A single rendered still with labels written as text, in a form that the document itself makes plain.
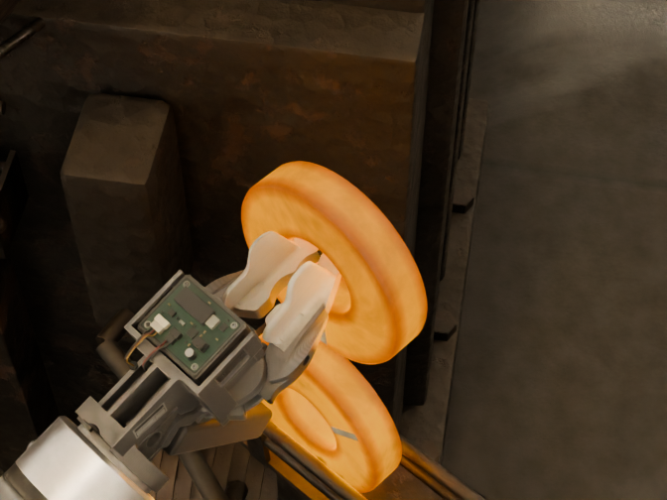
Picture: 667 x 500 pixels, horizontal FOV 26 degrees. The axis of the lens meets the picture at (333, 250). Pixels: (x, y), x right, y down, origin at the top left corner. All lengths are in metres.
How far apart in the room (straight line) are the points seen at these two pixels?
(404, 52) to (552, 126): 1.14
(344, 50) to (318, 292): 0.28
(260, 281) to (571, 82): 1.45
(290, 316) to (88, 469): 0.17
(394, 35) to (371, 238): 0.30
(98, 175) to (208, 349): 0.33
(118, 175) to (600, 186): 1.17
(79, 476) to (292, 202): 0.23
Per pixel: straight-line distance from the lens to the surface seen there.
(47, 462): 0.93
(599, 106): 2.35
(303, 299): 0.96
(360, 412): 1.11
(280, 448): 1.21
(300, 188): 0.95
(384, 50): 1.18
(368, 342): 1.00
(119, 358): 1.34
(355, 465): 1.15
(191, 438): 0.97
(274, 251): 0.97
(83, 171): 1.21
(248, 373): 0.96
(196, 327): 0.92
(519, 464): 1.96
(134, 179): 1.20
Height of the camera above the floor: 1.73
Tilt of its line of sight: 54 degrees down
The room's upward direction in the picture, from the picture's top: straight up
